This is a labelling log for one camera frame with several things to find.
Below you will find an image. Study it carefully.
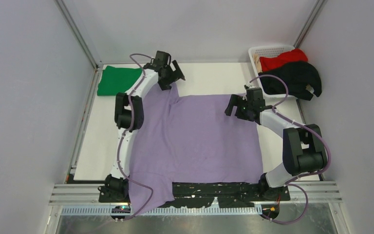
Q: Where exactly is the white plastic basket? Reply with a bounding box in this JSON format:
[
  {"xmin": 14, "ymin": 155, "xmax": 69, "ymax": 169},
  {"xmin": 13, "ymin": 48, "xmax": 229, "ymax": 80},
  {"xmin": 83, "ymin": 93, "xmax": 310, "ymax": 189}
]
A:
[{"xmin": 248, "ymin": 44, "xmax": 295, "ymax": 100}]

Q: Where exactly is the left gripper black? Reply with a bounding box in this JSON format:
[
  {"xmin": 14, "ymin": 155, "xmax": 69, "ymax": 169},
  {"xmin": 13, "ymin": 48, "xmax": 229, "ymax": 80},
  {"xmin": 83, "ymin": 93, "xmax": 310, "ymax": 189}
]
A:
[{"xmin": 159, "ymin": 61, "xmax": 185, "ymax": 91}]

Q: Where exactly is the left corner metal post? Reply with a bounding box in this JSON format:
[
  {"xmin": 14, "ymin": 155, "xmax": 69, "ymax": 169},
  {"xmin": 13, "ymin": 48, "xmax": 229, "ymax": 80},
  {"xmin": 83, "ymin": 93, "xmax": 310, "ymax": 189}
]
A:
[{"xmin": 55, "ymin": 0, "xmax": 98, "ymax": 70}]

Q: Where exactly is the black t shirt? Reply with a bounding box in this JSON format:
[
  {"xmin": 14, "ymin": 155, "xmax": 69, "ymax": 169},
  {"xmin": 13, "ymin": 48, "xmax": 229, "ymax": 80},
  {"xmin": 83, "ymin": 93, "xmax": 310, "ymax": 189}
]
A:
[{"xmin": 259, "ymin": 61, "xmax": 322, "ymax": 100}]

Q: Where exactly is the folded green t shirt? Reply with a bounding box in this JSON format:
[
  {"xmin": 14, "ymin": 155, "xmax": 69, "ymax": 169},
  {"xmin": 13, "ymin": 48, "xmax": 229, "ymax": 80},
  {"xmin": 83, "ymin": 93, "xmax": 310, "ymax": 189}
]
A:
[{"xmin": 97, "ymin": 66, "xmax": 142, "ymax": 96}]

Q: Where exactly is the corner metal post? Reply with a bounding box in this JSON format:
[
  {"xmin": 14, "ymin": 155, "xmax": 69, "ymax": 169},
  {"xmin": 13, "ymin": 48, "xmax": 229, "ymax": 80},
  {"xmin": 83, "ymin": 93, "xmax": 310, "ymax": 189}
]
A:
[
  {"xmin": 293, "ymin": 0, "xmax": 328, "ymax": 48},
  {"xmin": 55, "ymin": 0, "xmax": 98, "ymax": 70}
]

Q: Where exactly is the white slotted cable duct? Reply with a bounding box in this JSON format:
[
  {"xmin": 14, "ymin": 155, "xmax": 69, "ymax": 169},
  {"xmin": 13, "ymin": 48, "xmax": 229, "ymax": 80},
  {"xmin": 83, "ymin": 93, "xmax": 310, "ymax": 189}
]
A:
[{"xmin": 61, "ymin": 204, "xmax": 278, "ymax": 216}]

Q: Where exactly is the beige t shirt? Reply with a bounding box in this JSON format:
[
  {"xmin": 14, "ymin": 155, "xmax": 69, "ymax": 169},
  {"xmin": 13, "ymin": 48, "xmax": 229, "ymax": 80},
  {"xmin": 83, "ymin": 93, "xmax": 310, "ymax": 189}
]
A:
[{"xmin": 253, "ymin": 54, "xmax": 262, "ymax": 74}]

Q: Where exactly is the right corner metal post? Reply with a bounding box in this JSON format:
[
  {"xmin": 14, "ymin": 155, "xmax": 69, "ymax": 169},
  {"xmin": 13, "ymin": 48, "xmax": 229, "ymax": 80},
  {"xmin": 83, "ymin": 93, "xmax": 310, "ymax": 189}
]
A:
[{"xmin": 293, "ymin": 0, "xmax": 328, "ymax": 48}]

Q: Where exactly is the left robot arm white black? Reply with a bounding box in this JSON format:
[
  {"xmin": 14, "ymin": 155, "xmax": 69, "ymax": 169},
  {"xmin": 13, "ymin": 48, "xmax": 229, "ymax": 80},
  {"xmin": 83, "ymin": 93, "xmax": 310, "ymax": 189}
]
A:
[{"xmin": 98, "ymin": 51, "xmax": 185, "ymax": 203}]

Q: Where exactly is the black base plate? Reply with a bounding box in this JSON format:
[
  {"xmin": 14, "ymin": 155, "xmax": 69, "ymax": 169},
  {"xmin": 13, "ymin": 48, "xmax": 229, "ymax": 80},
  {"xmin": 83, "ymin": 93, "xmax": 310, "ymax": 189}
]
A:
[{"xmin": 98, "ymin": 179, "xmax": 290, "ymax": 211}]

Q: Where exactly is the purple t shirt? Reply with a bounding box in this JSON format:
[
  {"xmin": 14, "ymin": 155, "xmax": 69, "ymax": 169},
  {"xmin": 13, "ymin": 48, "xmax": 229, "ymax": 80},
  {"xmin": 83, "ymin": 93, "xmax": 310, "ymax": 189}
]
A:
[{"xmin": 129, "ymin": 85, "xmax": 263, "ymax": 214}]

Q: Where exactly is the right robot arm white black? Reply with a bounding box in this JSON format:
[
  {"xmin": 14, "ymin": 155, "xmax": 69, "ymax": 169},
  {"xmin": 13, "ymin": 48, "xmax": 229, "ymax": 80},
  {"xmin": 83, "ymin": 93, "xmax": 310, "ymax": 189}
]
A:
[{"xmin": 224, "ymin": 87, "xmax": 328, "ymax": 200}]

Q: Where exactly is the red t shirt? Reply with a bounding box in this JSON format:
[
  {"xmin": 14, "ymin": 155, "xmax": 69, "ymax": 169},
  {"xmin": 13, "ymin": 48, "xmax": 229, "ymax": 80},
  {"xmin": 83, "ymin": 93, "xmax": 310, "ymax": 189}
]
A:
[{"xmin": 259, "ymin": 49, "xmax": 308, "ymax": 72}]

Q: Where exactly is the aluminium frame rail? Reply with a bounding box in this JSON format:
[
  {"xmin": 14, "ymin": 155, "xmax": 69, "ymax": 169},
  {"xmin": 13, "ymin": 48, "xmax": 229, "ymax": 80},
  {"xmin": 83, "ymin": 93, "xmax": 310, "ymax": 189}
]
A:
[{"xmin": 49, "ymin": 181, "xmax": 343, "ymax": 206}]

